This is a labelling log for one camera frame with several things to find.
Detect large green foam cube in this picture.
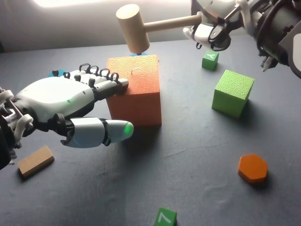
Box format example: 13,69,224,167
211,69,256,120

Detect small green cube letter Y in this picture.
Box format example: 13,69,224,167
201,50,219,71

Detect wooden mallet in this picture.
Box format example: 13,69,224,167
116,4,203,53

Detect large orange foam block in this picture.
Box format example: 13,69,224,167
105,54,162,128

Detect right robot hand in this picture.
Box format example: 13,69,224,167
182,0,237,52

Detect teal round disc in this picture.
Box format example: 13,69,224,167
48,68,67,78

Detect grey table cloth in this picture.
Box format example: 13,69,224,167
0,30,301,226

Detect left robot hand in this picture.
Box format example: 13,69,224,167
14,63,134,149

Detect tan wooden rectangular block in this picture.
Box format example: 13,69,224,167
17,145,55,179

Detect small green cube number 7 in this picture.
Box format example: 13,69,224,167
154,207,178,226

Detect orange hexagon block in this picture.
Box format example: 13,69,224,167
238,154,269,186

